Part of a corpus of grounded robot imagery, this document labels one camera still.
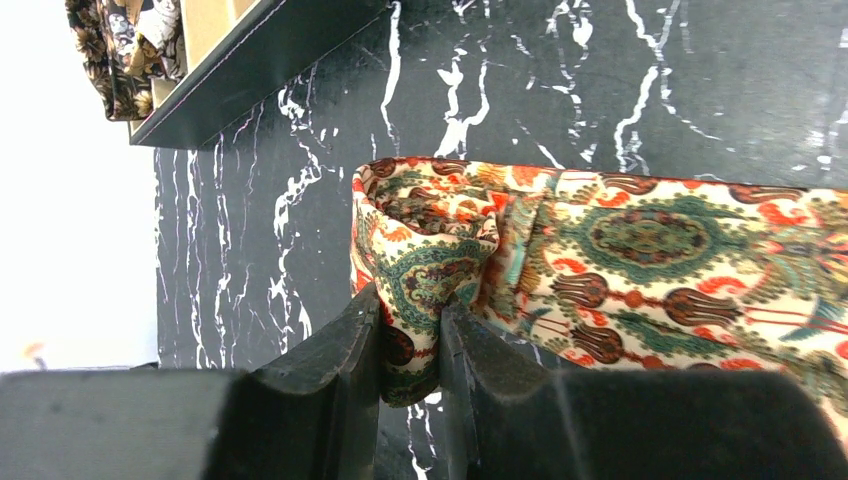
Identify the black compartment tie box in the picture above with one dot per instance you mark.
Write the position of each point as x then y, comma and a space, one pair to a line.
272, 42

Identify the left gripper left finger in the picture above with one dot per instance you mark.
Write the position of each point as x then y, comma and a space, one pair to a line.
311, 413

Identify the colourful floral patterned tie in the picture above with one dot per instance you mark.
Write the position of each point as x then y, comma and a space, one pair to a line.
610, 271

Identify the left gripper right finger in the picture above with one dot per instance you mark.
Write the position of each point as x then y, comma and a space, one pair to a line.
511, 418

